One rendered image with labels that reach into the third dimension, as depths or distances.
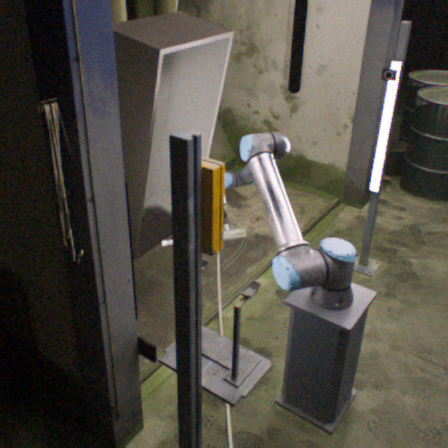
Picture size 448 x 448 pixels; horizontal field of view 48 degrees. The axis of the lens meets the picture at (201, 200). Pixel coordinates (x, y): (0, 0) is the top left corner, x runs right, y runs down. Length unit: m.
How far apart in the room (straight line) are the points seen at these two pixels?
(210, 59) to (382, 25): 1.63
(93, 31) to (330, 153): 3.12
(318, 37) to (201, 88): 1.60
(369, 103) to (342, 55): 0.43
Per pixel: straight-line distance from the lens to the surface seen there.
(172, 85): 3.02
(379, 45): 4.09
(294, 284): 2.09
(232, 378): 1.72
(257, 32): 4.52
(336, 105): 4.29
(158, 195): 3.37
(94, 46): 1.61
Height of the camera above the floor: 2.06
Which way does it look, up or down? 28 degrees down
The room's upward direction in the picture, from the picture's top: straight up
